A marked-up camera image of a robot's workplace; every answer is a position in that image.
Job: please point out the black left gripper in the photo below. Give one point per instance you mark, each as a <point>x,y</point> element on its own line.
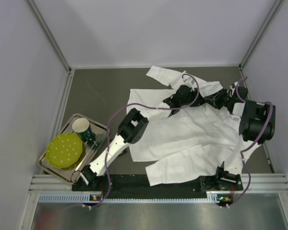
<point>171,102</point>

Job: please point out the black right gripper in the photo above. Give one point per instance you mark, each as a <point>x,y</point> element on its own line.
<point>212,98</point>

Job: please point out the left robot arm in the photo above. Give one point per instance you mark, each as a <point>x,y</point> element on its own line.
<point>133,126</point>

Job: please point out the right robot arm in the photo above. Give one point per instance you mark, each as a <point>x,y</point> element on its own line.
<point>242,126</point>

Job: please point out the white button-up shirt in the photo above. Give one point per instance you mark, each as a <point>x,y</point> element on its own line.
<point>174,146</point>

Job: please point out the small black box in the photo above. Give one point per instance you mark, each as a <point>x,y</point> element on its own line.
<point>123,152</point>

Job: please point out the green paper cup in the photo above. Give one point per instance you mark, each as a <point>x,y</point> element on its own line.
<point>81,127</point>

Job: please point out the metal knife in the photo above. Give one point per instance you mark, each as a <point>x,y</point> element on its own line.
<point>78,166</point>

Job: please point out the silver metal tray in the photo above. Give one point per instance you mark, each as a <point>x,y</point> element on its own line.
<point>90,149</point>

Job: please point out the green polka dot plate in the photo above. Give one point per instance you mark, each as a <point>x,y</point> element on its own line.
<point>64,150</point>

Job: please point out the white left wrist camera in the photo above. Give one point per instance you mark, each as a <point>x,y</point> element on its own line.
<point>190,83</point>

